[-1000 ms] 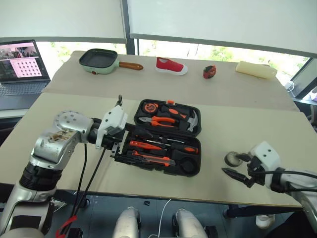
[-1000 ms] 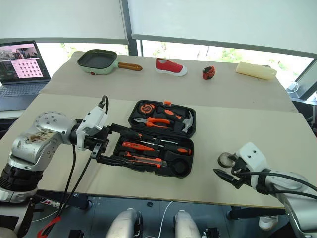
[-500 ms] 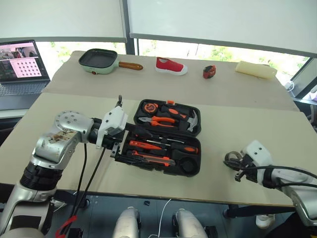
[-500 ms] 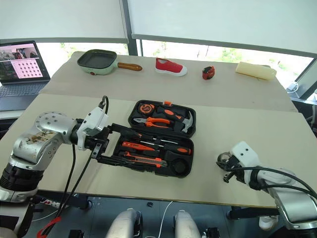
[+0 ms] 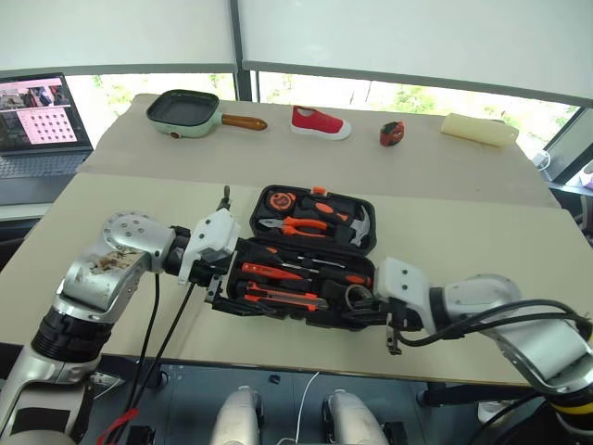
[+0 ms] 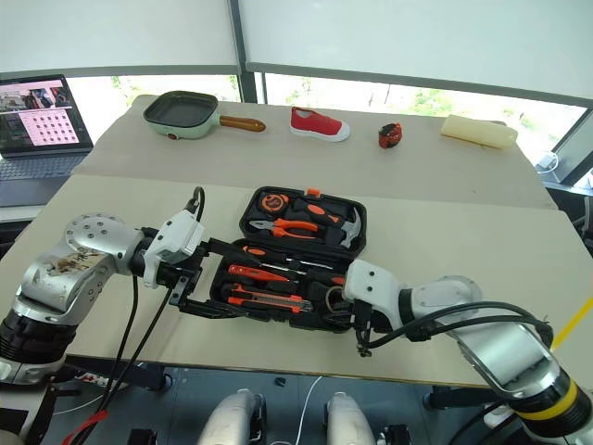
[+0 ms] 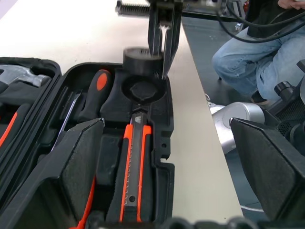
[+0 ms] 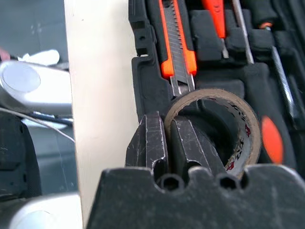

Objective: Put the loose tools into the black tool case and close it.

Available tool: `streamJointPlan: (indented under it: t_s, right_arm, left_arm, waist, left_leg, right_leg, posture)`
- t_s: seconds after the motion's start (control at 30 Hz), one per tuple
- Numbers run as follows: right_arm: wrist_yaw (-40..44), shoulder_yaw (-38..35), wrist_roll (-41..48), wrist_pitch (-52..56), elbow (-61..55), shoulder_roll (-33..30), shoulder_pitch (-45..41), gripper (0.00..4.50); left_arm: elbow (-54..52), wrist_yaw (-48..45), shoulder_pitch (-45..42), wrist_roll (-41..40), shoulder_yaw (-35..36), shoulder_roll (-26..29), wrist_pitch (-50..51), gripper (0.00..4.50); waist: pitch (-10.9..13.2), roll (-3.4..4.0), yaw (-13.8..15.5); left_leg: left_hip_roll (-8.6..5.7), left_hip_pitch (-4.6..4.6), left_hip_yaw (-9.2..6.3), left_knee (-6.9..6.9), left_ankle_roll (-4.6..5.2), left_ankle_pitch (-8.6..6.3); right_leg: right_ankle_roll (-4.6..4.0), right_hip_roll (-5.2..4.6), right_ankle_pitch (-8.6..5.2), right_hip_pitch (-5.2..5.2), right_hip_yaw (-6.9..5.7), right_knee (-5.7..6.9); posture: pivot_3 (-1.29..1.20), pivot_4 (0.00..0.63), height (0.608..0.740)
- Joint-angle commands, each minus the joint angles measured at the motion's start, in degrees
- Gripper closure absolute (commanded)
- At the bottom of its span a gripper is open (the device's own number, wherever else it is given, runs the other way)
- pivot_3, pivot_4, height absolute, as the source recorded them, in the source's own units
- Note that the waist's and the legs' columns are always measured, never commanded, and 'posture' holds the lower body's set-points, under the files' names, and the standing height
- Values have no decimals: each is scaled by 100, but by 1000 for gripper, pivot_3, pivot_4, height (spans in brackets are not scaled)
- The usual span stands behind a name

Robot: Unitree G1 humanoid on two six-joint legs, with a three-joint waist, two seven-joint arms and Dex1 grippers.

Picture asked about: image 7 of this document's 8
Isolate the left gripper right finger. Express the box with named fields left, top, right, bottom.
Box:
left=229, top=117, right=305, bottom=224

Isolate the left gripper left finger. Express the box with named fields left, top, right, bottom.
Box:
left=0, top=117, right=106, bottom=229

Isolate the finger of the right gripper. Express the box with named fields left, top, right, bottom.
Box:
left=147, top=8, right=165, bottom=58
left=163, top=6, right=184, bottom=80

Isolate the black electrical tape roll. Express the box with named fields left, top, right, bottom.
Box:
left=122, top=46, right=165, bottom=77

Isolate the orange voltage tester pen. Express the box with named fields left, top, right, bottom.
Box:
left=75, top=176, right=97, bottom=229

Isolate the black orange handled screwdriver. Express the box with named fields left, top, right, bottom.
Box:
left=78, top=69, right=113, bottom=123
left=50, top=91, right=83, bottom=155

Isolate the orange black utility knife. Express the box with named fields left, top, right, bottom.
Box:
left=105, top=108, right=153, bottom=224

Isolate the black tool case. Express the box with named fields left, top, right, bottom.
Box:
left=0, top=56, right=176, bottom=229

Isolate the bystander bare hand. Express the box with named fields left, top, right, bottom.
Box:
left=278, top=0, right=305, bottom=10

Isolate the seated bystander in trousers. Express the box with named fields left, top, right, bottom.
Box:
left=212, top=0, right=305, bottom=106

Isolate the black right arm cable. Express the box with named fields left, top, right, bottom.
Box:
left=215, top=0, right=305, bottom=44

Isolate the claw hammer black orange handle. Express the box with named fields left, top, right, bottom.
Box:
left=0, top=64, right=51, bottom=96

